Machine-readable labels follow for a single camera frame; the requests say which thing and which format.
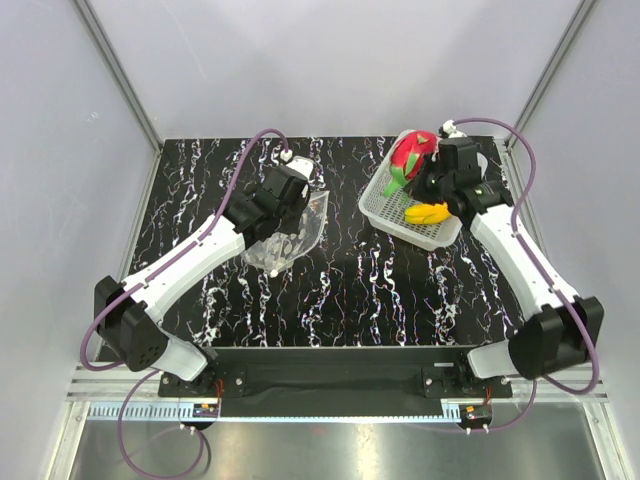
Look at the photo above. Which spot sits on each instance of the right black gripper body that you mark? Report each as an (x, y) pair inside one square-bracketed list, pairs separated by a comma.
[(430, 184)]

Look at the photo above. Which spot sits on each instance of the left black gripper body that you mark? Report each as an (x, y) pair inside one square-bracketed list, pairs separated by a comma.
[(290, 220)]

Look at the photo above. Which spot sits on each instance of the clear dotted zip top bag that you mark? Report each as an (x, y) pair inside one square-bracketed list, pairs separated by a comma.
[(280, 251)]

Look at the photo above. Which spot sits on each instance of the red dragon fruit toy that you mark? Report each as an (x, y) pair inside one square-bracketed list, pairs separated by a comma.
[(407, 158)]

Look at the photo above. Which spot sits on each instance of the white plastic basket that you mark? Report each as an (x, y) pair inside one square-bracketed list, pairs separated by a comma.
[(387, 213)]

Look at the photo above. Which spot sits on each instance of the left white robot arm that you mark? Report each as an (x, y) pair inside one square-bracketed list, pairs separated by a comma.
[(129, 311)]

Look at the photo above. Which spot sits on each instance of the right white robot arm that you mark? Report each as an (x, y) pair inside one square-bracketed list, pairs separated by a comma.
[(561, 327)]

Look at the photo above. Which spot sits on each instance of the yellow banana bunch toy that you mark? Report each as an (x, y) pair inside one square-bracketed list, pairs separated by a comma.
[(427, 214)]

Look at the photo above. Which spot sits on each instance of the black marble pattern mat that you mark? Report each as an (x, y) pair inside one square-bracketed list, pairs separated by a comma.
[(357, 287)]

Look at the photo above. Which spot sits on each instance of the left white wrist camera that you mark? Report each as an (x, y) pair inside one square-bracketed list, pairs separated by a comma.
[(302, 165)]

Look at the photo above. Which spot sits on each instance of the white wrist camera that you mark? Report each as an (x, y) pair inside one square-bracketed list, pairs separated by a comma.
[(302, 165), (449, 130)]

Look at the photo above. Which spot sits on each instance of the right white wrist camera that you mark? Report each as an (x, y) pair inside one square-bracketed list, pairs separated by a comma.
[(449, 130)]

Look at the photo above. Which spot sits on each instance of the left aluminium frame post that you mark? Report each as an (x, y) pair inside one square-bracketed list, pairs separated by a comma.
[(102, 43)]

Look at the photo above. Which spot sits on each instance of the aluminium frame post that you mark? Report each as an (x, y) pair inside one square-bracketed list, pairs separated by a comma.
[(102, 43), (569, 36)]

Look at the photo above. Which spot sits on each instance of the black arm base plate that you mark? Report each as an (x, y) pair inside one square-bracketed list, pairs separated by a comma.
[(336, 382)]

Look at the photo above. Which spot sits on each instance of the right aluminium frame post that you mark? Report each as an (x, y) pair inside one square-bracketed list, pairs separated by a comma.
[(569, 36)]

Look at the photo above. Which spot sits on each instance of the slotted white cable duct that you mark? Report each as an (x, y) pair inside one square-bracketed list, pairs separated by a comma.
[(154, 411)]

